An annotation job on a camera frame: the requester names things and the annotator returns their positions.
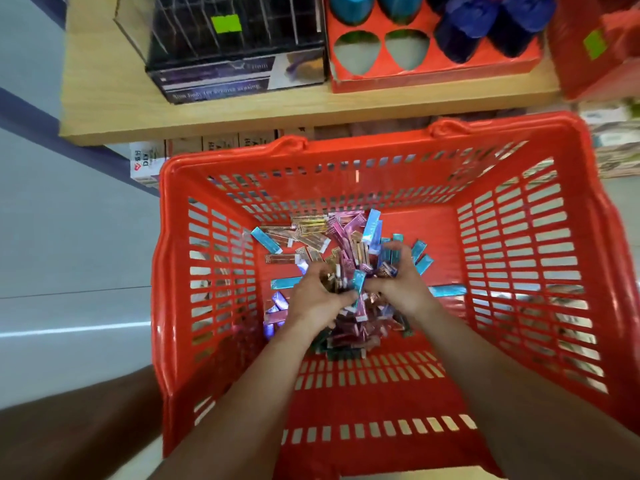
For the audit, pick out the person's left hand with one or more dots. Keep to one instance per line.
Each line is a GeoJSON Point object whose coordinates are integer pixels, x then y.
{"type": "Point", "coordinates": [312, 302]}

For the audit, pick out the person's right hand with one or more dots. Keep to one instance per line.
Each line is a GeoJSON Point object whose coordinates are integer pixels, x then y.
{"type": "Point", "coordinates": [406, 289]}

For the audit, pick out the person's right thumb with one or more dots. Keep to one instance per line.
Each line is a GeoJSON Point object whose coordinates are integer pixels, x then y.
{"type": "Point", "coordinates": [377, 283]}

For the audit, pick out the person's left thumb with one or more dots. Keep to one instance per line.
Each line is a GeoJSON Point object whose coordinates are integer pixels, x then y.
{"type": "Point", "coordinates": [345, 298]}

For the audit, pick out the single turquoise slim carton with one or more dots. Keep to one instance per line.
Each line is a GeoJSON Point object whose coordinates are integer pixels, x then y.
{"type": "Point", "coordinates": [358, 280]}

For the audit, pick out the person's right forearm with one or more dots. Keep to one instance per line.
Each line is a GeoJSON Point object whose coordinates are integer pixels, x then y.
{"type": "Point", "coordinates": [500, 394]}

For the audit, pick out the person's left forearm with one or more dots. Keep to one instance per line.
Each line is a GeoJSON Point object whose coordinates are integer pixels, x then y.
{"type": "Point", "coordinates": [250, 414]}

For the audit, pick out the pile of small shiny boxes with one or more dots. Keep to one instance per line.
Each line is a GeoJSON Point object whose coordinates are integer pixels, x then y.
{"type": "Point", "coordinates": [320, 237]}

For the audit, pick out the row of brown cardboard boxes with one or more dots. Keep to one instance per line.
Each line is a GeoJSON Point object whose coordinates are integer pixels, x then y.
{"type": "Point", "coordinates": [220, 142]}

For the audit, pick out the red display tray with holes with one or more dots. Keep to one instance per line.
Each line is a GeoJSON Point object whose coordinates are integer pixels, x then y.
{"type": "Point", "coordinates": [430, 69]}

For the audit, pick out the red plastic shopping basket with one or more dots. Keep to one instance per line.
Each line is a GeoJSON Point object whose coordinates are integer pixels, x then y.
{"type": "Point", "coordinates": [550, 144]}

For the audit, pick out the white box with red print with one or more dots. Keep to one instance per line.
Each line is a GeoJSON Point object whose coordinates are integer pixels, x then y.
{"type": "Point", "coordinates": [146, 162]}

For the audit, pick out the dark blue cylindrical container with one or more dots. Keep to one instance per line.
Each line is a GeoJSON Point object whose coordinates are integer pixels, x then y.
{"type": "Point", "coordinates": [520, 22]}
{"type": "Point", "coordinates": [462, 32]}

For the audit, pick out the black display box clear dividers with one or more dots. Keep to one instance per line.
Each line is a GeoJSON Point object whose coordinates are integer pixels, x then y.
{"type": "Point", "coordinates": [225, 49]}

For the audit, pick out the stack of pale packets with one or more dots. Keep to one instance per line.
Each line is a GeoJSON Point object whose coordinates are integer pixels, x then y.
{"type": "Point", "coordinates": [612, 137]}

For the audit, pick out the teal cylindrical container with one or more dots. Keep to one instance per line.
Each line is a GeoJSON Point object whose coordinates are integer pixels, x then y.
{"type": "Point", "coordinates": [351, 7]}
{"type": "Point", "coordinates": [400, 5]}

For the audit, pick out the green sticker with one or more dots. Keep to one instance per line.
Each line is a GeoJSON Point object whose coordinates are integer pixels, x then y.
{"type": "Point", "coordinates": [226, 23]}
{"type": "Point", "coordinates": [595, 44]}

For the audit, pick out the light wooden shelf board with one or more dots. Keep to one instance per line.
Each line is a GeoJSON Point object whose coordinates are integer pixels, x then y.
{"type": "Point", "coordinates": [110, 99]}

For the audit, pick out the red cardboard display box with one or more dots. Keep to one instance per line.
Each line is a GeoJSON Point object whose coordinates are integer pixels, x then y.
{"type": "Point", "coordinates": [595, 49]}

